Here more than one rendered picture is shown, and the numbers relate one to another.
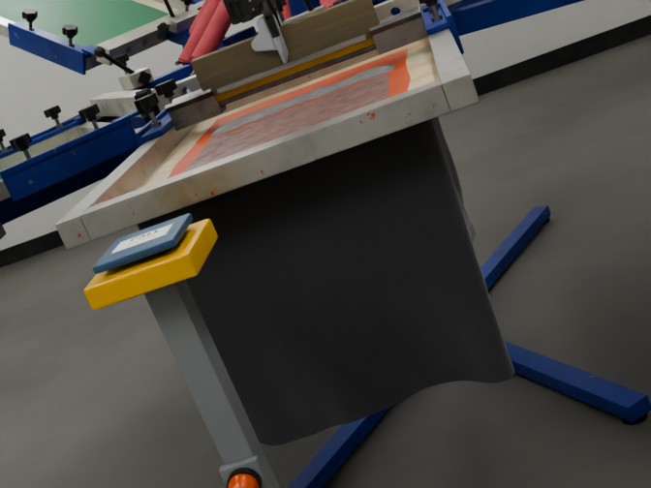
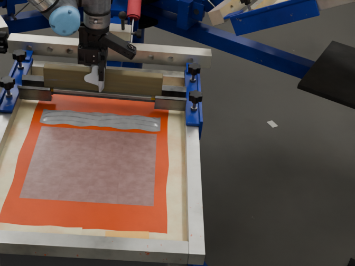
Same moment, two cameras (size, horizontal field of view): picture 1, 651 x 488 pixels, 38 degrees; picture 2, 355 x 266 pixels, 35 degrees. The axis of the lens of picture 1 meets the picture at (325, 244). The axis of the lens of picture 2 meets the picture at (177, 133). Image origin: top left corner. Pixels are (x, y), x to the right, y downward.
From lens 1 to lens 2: 0.87 m
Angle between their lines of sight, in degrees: 25
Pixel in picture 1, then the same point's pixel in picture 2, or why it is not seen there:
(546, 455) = not seen: outside the picture
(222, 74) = (59, 81)
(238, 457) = not seen: outside the picture
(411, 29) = (177, 104)
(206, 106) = (43, 94)
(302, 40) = (114, 84)
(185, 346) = not seen: outside the picture
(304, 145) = (105, 253)
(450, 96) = (190, 259)
